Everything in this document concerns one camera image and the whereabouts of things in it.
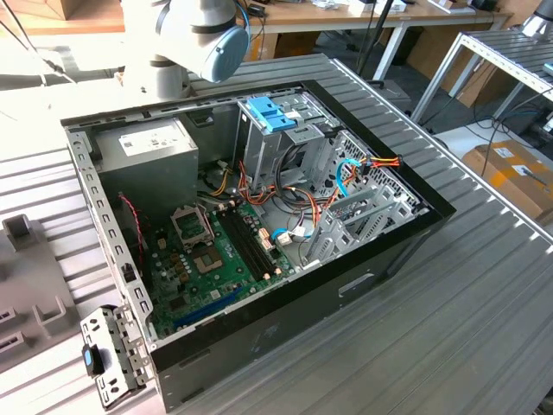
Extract orange red yellow power wire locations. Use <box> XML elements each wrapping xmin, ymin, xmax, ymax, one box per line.
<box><xmin>360</xmin><ymin>154</ymin><xmax>404</xmax><ymax>175</ymax></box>

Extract grey metal disk bay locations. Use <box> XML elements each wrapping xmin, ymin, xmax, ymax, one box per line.
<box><xmin>300</xmin><ymin>185</ymin><xmax>431</xmax><ymax>270</ymax></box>

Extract black RAM slot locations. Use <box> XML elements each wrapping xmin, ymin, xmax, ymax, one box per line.
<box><xmin>228</xmin><ymin>205</ymin><xmax>278</xmax><ymax>278</ymax></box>
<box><xmin>217</xmin><ymin>208</ymin><xmax>267</xmax><ymax>282</ymax></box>

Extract grey metal drive cage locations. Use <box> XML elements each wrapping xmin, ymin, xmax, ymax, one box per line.
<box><xmin>235</xmin><ymin>93</ymin><xmax>342</xmax><ymax>195</ymax></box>

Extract green motherboard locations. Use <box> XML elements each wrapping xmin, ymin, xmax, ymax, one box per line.
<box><xmin>146</xmin><ymin>201</ymin><xmax>295</xmax><ymax>341</ymax></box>

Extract metal socket cover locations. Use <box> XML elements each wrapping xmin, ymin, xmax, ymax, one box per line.
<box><xmin>169</xmin><ymin>204</ymin><xmax>217</xmax><ymax>252</ymax></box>

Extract blue plastic drive latch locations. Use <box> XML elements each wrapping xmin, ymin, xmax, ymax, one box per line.
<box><xmin>246</xmin><ymin>97</ymin><xmax>298</xmax><ymax>134</ymax></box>

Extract blue expansion slot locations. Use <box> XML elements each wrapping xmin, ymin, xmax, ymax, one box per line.
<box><xmin>172</xmin><ymin>287</ymin><xmax>245</xmax><ymax>329</ymax></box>

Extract black open PC case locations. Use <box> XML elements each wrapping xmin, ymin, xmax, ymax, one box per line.
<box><xmin>60</xmin><ymin>80</ymin><xmax>458</xmax><ymax>414</ymax></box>

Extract grey power supply unit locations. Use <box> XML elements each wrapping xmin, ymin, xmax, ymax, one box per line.
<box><xmin>92</xmin><ymin>116</ymin><xmax>200</xmax><ymax>217</ymax></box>

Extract long wooden desk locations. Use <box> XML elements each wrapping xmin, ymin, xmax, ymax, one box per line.
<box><xmin>250</xmin><ymin>0</ymin><xmax>511</xmax><ymax>83</ymax></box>

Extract cardboard box with white labels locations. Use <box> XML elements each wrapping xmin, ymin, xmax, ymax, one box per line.
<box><xmin>461</xmin><ymin>137</ymin><xmax>553</xmax><ymax>226</ymax></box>

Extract plain cardboard box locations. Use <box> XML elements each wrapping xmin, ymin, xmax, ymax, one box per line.
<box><xmin>440</xmin><ymin>51</ymin><xmax>519</xmax><ymax>109</ymax></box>

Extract black latch with blue mark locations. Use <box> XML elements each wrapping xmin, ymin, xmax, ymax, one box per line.
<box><xmin>81</xmin><ymin>343</ymin><xmax>105</xmax><ymax>377</ymax></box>

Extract grey parts rack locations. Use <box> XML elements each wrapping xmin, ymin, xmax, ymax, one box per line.
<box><xmin>0</xmin><ymin>214</ymin><xmax>83</xmax><ymax>373</ymax></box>

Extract orange red wire bundle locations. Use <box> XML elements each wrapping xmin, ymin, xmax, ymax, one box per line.
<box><xmin>237</xmin><ymin>159</ymin><xmax>342</xmax><ymax>228</ymax></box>

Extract light blue wire white plug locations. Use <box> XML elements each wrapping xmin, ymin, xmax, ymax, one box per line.
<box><xmin>270</xmin><ymin>226</ymin><xmax>313</xmax><ymax>248</ymax></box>

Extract blue data wire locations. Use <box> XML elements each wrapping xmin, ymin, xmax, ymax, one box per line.
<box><xmin>334</xmin><ymin>156</ymin><xmax>360</xmax><ymax>199</ymax></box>

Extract grey metal slot bracket plate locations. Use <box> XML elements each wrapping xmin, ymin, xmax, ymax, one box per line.
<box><xmin>79</xmin><ymin>304</ymin><xmax>156</xmax><ymax>412</ymax></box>

